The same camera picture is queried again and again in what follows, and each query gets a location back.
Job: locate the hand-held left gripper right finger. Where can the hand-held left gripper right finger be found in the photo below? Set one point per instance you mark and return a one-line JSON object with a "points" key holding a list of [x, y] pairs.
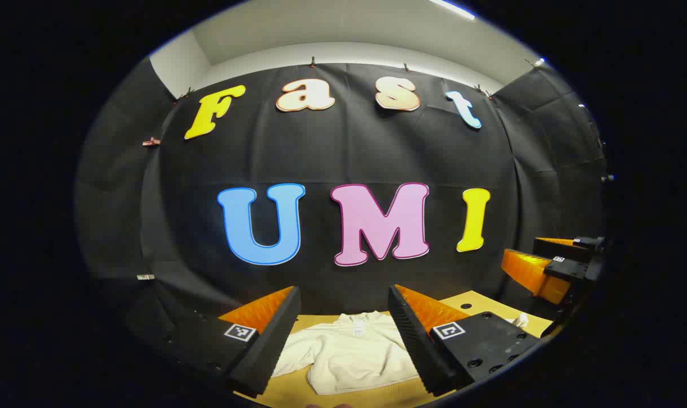
{"points": [[411, 334]]}

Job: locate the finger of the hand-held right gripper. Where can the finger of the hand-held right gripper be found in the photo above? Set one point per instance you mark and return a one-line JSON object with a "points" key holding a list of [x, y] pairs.
{"points": [[553, 248], [533, 273]]}

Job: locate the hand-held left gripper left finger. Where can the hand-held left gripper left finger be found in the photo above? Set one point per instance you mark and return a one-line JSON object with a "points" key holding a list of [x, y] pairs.
{"points": [[275, 334]]}

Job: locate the white sweatshirt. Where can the white sweatshirt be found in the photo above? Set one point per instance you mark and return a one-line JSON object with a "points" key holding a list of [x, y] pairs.
{"points": [[349, 357]]}

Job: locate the black backdrop cloth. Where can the black backdrop cloth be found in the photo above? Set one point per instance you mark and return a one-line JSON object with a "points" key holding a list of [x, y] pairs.
{"points": [[349, 158]]}

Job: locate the small red clip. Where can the small red clip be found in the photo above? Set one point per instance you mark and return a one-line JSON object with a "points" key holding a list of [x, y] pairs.
{"points": [[150, 141]]}

